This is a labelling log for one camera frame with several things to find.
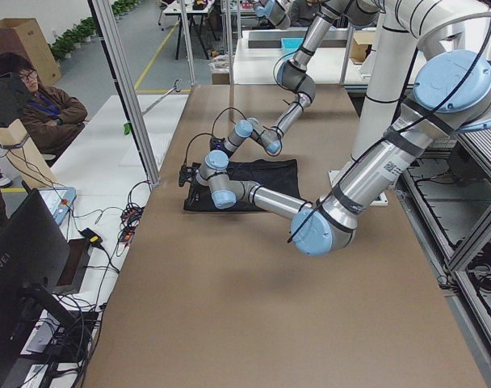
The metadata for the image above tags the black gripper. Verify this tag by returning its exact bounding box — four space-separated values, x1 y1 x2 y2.
218 148 233 160
188 171 209 202

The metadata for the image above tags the black t-shirt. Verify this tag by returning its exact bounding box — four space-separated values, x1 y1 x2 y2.
183 159 301 213

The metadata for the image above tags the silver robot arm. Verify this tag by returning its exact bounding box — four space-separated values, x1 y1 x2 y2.
210 0 380 156
179 1 491 255

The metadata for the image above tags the black power adapter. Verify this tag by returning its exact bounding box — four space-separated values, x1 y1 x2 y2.
79 228 103 248

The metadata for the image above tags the blue plastic bin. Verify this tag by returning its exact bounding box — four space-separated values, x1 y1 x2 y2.
280 37 304 52

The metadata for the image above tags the robot teach pendant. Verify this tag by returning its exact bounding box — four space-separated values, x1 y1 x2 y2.
39 187 77 225

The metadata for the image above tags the seated person in brown jacket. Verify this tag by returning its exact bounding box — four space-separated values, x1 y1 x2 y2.
0 53 88 158

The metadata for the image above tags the black computer monitor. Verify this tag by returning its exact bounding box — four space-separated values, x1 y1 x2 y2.
0 189 83 387

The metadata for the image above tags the striped aluminium workbench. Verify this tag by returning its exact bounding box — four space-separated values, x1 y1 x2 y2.
394 116 491 365

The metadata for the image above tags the cardboard box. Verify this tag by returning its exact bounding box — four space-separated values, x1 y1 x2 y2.
0 18 61 86

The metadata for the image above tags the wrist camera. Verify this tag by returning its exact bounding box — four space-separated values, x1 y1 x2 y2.
209 137 225 150
178 163 199 188

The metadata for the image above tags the power strip with cables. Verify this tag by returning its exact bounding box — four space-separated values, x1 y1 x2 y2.
118 226 136 247
120 204 145 223

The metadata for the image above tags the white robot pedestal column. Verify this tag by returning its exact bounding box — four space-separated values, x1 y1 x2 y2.
324 1 420 215

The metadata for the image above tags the aluminium frame cage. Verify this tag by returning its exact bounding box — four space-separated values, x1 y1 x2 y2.
87 0 160 188

